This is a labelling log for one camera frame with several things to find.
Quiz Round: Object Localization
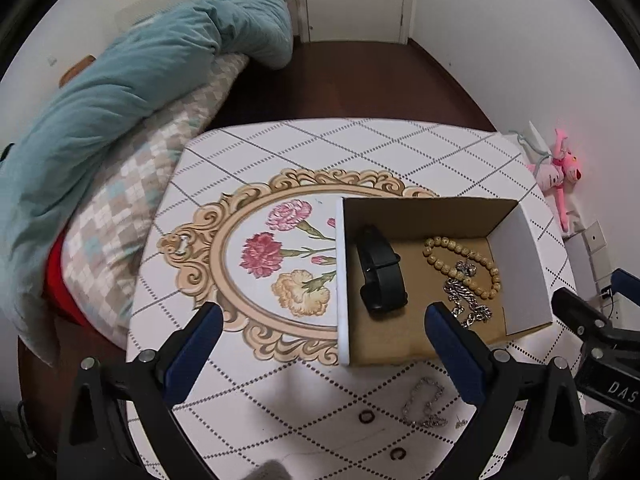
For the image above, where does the red cloth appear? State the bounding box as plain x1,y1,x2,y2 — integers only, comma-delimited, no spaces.
42,232,90,327

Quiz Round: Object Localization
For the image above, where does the black smart wristband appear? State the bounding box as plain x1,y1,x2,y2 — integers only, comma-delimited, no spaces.
354,224,409,315

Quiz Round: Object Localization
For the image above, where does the white wall socket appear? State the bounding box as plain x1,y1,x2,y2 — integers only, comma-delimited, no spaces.
584,220,609,256

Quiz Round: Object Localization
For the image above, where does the beige beaded bracelet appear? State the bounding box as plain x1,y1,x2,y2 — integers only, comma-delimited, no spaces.
423,236,501,299

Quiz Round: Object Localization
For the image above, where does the checkered pillow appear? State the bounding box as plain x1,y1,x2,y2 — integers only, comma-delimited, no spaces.
60,52,250,348

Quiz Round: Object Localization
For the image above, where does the cardboard box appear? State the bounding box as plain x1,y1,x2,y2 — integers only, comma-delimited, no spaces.
337,196,554,367

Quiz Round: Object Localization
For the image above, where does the teal duvet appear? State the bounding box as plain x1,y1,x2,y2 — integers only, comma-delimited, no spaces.
0,0,295,366

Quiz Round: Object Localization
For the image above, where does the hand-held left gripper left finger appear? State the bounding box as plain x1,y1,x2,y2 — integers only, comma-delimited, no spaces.
57,302,224,480

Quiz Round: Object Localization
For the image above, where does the thin silver chain bracelet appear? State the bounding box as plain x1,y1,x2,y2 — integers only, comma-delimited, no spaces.
401,377,449,429

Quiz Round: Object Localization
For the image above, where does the pink plush toy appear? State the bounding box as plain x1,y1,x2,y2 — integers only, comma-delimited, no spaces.
536,128,584,233

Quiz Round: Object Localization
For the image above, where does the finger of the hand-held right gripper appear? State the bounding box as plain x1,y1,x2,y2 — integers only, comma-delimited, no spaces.
611,268,640,307
551,287,618,343

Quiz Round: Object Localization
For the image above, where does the dark cloth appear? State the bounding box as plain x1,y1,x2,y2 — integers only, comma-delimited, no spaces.
582,410,640,480

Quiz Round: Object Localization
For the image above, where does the thick silver chain bracelet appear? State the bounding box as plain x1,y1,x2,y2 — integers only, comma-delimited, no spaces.
444,260,493,329

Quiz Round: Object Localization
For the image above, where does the floral printed table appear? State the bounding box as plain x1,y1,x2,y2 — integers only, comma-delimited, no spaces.
125,118,572,480

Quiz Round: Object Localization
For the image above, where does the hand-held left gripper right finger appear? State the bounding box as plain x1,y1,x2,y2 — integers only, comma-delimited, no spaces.
424,302,587,480

